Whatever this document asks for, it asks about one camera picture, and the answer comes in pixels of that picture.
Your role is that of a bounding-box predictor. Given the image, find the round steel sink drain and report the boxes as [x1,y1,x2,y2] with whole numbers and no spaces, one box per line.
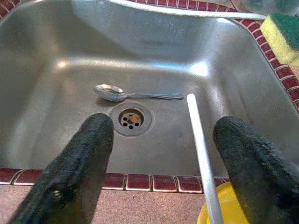
[110,102,155,137]

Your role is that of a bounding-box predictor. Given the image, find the stainless steel sink basin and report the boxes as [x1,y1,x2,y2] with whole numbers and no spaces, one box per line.
[0,0,299,178]

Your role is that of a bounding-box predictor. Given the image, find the steel table spoon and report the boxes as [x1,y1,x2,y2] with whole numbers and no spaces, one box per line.
[93,84,185,103]

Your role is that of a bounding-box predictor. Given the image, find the green yellow sponge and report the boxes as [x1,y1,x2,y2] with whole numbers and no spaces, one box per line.
[259,13,299,68]

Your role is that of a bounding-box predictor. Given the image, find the white plastic spoon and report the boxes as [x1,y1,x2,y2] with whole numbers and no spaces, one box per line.
[186,93,224,224]

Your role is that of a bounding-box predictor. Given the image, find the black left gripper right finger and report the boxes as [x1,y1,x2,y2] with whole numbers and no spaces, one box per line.
[213,116,299,224]

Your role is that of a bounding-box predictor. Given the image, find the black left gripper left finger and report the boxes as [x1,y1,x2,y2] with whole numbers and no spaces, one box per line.
[7,113,115,224]

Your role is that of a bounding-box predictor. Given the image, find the yellow plastic bowl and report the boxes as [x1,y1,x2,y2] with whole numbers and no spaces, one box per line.
[197,181,250,224]

